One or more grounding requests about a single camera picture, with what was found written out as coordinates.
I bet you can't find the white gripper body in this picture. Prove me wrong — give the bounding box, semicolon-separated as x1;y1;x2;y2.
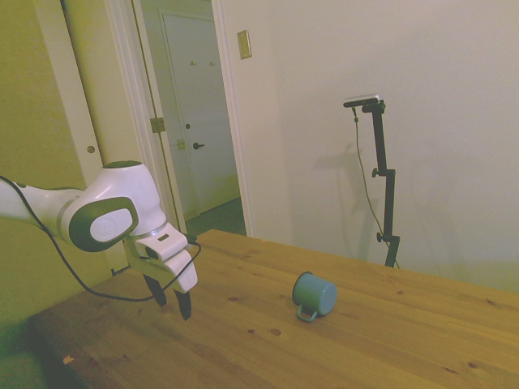
124;233;199;294

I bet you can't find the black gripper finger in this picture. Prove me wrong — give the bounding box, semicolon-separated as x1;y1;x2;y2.
143;274;168;307
171;286;193;322

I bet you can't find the light blue enamel mug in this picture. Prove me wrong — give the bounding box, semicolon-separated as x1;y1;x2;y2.
292;271;339;324

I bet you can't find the closed white door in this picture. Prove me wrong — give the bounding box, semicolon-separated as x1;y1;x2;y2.
161;11;241;219

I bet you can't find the open cream door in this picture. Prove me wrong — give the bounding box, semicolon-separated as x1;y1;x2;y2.
34;0;188;277

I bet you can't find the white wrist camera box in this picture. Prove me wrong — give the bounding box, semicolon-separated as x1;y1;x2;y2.
135;228;191;263

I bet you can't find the black camera stand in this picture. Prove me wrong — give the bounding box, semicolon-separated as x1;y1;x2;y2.
360;100;402;269

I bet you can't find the brass light switch plate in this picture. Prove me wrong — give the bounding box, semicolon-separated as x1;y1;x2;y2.
236;28;252;61

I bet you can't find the grey stereo camera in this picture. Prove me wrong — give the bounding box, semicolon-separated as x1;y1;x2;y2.
343;93;383;109

